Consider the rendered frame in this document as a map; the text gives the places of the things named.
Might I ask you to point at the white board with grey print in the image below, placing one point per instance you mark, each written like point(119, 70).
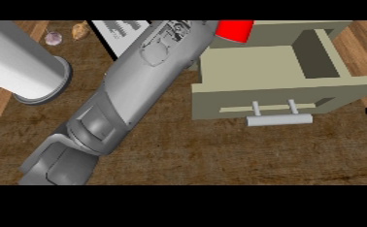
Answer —
point(117, 34)

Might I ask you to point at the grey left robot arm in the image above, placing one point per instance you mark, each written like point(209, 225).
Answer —
point(144, 75)

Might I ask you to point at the beige wooden cabinet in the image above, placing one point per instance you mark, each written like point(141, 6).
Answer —
point(249, 65)

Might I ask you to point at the white cylinder with grey base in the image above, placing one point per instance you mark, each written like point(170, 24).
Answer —
point(25, 66)

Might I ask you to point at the pale pink garlic bulb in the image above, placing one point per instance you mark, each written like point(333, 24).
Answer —
point(53, 38)

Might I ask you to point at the red can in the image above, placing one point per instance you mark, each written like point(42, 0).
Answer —
point(234, 30)

